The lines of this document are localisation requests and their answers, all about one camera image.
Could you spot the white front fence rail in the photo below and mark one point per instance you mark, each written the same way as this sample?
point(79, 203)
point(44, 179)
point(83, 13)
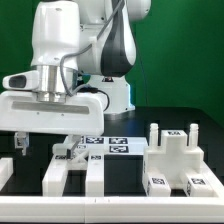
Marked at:
point(111, 209)

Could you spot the white long side rail back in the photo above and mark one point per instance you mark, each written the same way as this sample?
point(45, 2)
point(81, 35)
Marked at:
point(94, 182)

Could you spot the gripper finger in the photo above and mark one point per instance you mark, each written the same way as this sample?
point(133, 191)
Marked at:
point(72, 148)
point(22, 141)

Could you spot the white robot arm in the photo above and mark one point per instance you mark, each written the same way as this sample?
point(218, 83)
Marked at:
point(82, 50)

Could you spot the white fence rail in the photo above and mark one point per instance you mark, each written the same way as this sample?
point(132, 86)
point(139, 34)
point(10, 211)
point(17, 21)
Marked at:
point(216, 185)
point(111, 209)

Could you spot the white chair seat block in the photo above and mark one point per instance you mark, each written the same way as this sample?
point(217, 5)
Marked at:
point(170, 152)

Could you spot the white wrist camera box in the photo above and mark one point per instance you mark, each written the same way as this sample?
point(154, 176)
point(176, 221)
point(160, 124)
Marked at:
point(22, 81)

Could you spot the white long side rail front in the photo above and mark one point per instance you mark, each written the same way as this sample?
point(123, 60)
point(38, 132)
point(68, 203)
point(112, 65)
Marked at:
point(55, 177)

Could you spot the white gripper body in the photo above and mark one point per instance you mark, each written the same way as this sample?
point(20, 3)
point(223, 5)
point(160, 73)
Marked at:
point(81, 114)

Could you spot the white flat back panel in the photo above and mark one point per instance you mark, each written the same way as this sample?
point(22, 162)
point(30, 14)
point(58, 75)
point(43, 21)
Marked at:
point(113, 145)

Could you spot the white long side rail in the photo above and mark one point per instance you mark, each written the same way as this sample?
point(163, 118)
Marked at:
point(94, 182)
point(55, 177)

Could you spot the white right fence rail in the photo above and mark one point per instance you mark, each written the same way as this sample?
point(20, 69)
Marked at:
point(216, 185)

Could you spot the white left fence block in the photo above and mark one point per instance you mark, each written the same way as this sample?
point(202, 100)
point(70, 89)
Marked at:
point(6, 170)

